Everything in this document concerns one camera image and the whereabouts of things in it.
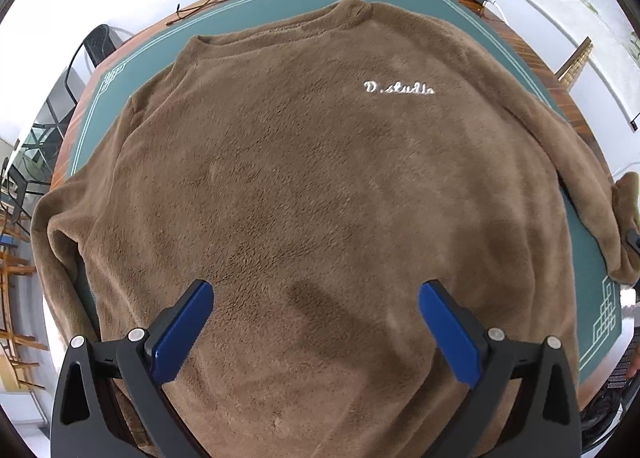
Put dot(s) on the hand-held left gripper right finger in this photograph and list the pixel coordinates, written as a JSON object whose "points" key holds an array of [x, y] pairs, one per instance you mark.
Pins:
{"points": [[450, 333]]}

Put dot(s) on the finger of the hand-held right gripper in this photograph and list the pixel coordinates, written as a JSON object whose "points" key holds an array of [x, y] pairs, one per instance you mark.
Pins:
{"points": [[635, 242]]}

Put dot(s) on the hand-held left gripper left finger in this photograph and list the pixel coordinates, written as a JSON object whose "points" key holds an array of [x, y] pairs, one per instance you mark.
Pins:
{"points": [[182, 330]]}

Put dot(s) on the brown fleece sweater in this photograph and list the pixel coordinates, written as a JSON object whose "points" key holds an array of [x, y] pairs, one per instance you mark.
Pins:
{"points": [[310, 178]]}

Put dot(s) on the dark mesh object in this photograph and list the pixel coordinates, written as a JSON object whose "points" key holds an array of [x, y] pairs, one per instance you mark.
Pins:
{"points": [[617, 368]]}

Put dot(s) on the black metal chair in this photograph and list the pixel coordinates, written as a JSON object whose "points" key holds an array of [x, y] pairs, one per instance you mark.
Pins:
{"points": [[20, 183]]}

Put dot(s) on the glass table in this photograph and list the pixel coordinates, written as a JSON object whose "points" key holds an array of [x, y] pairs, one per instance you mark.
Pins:
{"points": [[50, 128]]}

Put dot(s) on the green table mat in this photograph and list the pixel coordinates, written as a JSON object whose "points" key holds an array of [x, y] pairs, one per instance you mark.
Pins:
{"points": [[150, 58]]}

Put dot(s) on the black mesh chair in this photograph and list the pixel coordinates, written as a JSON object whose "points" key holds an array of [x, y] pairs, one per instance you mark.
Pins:
{"points": [[100, 43]]}

